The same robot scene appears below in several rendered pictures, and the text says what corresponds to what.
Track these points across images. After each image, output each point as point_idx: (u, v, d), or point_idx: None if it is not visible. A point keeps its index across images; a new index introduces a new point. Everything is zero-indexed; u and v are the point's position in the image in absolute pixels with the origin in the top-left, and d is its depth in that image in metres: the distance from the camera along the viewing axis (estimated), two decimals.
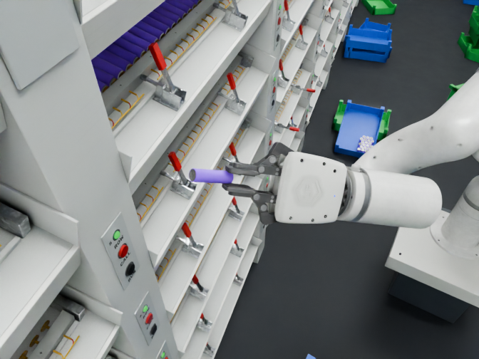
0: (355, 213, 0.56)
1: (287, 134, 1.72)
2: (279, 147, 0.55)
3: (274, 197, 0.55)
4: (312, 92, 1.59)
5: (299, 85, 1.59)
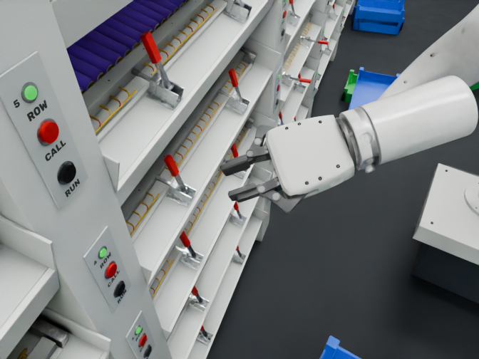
0: None
1: (295, 97, 1.52)
2: (288, 208, 0.53)
3: (270, 157, 0.56)
4: (324, 44, 1.38)
5: (308, 36, 1.39)
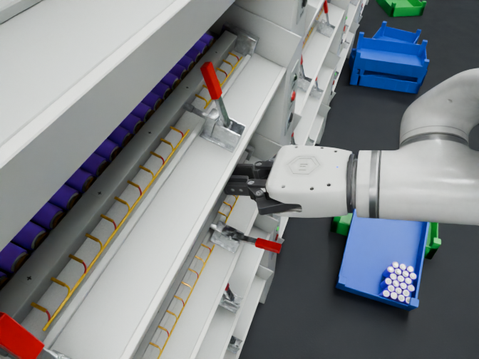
0: (364, 172, 0.45)
1: (216, 328, 0.67)
2: None
3: None
4: (271, 251, 0.54)
5: (233, 229, 0.54)
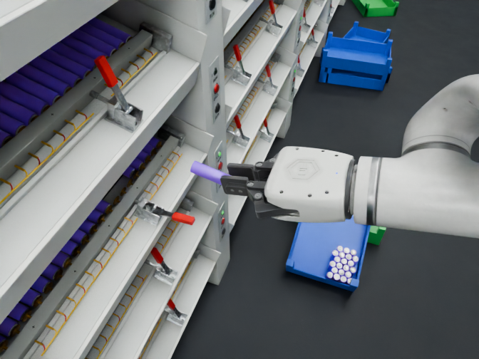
0: (363, 181, 0.45)
1: (152, 298, 0.75)
2: None
3: (269, 184, 0.51)
4: (186, 224, 0.61)
5: (153, 204, 0.62)
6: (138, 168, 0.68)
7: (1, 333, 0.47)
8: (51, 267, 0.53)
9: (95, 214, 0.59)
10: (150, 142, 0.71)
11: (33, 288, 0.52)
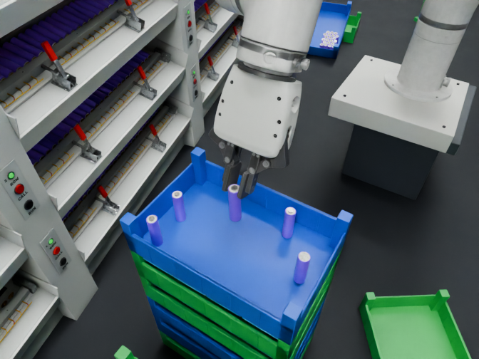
0: None
1: None
2: (284, 161, 0.51)
3: None
4: None
5: None
6: None
7: None
8: None
9: None
10: None
11: None
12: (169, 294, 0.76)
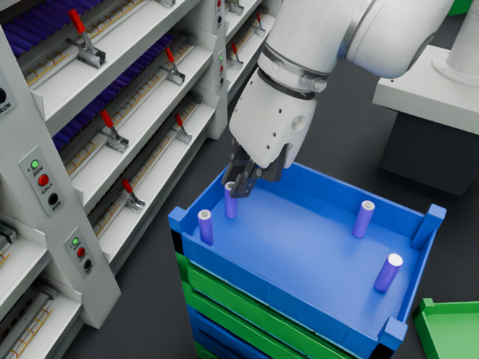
0: None
1: None
2: (277, 177, 0.49)
3: None
4: None
5: None
6: None
7: None
8: None
9: None
10: None
11: None
12: (212, 302, 0.67)
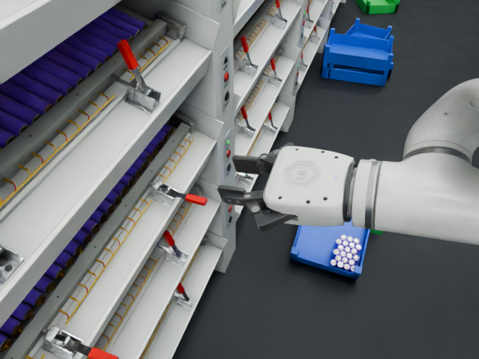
0: (362, 189, 0.44)
1: (163, 279, 0.77)
2: (289, 145, 0.56)
3: (267, 191, 0.50)
4: (199, 204, 0.64)
5: (167, 186, 0.65)
6: (152, 153, 0.71)
7: (28, 302, 0.50)
8: (73, 243, 0.56)
9: (112, 195, 0.62)
10: (162, 129, 0.74)
11: (56, 263, 0.54)
12: None
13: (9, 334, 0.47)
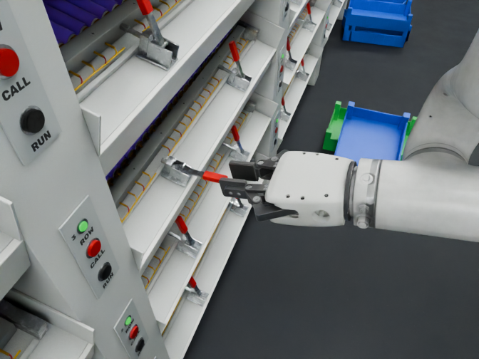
0: None
1: (229, 172, 0.87)
2: (261, 217, 0.49)
3: None
4: (233, 48, 0.71)
5: None
6: (218, 48, 0.80)
7: None
8: None
9: None
10: None
11: None
12: None
13: (127, 155, 0.57)
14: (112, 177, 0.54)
